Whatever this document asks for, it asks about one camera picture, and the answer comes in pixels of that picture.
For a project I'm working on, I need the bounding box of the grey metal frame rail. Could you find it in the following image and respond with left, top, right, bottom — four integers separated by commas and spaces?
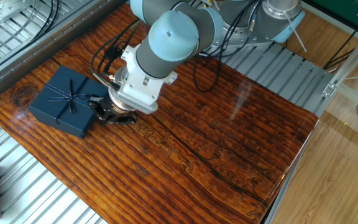
0, 0, 127, 108

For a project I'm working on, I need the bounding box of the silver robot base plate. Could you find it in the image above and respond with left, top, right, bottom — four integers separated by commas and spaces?
206, 27, 273, 54

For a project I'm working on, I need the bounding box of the wood grain table mat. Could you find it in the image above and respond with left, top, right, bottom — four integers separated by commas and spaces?
0, 2, 319, 224

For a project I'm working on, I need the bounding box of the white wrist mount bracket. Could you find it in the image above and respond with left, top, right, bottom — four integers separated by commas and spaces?
116, 45, 179, 106

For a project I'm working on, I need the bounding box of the blue ribboned casing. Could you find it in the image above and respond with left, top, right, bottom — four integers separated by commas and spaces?
29, 65, 109, 139

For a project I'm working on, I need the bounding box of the silver finned wrist camera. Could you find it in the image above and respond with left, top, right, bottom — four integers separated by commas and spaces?
108, 91, 158, 115

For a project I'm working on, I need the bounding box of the white cable tie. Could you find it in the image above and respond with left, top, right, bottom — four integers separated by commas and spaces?
283, 11, 308, 53

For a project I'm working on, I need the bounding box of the aluminium frame post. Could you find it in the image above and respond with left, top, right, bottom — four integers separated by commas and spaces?
321, 21, 358, 100

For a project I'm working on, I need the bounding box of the black cable pair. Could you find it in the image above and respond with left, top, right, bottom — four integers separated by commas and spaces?
0, 0, 58, 78

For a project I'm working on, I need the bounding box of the thin black floor cable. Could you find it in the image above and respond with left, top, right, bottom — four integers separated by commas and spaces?
323, 12, 358, 70

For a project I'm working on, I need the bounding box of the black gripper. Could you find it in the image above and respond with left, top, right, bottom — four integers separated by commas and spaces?
88, 96, 138, 125

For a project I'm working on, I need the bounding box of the silver perforated mounting plate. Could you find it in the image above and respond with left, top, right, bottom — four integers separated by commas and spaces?
0, 0, 33, 24

